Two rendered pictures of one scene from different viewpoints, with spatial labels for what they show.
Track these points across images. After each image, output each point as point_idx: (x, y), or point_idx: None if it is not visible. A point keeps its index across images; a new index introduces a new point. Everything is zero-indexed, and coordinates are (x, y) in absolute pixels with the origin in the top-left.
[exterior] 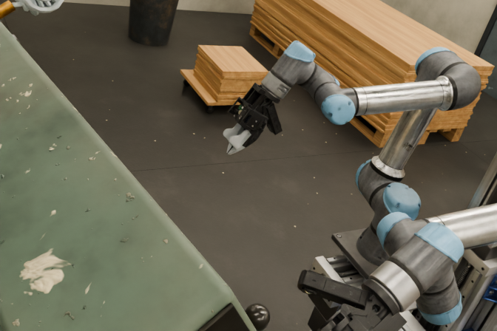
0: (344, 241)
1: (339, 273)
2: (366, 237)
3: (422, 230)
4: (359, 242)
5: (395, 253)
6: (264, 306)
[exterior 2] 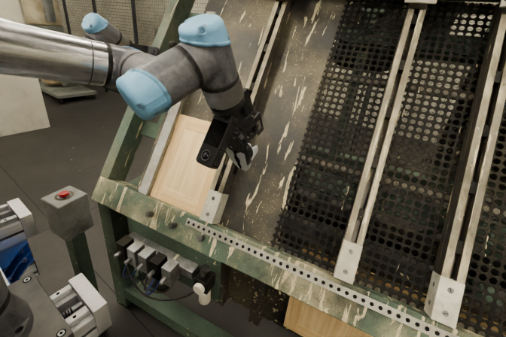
0: (54, 324)
1: (68, 309)
2: (19, 305)
3: (105, 19)
4: (29, 317)
5: (118, 31)
6: (171, 41)
